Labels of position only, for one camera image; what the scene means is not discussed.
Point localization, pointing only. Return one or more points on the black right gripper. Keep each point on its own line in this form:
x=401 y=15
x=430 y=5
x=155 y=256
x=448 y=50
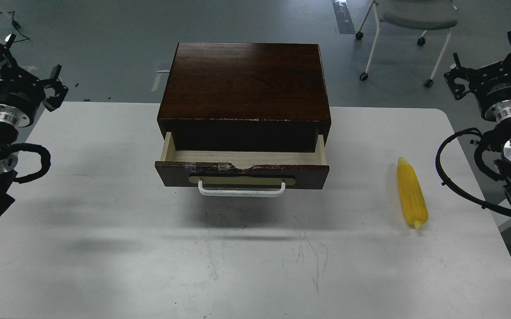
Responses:
x=490 y=85

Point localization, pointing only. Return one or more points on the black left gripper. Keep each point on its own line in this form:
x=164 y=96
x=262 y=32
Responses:
x=24 y=91

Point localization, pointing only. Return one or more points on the yellow corn cob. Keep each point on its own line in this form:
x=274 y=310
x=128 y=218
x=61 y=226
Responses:
x=411 y=196

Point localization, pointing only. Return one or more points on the wooden drawer with white handle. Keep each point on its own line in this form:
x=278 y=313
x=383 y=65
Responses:
x=243 y=174

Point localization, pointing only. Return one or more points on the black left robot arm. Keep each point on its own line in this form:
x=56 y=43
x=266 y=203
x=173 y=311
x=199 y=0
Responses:
x=19 y=162

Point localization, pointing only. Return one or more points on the dark wooden cabinet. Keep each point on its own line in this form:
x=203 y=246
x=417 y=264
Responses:
x=255 y=97

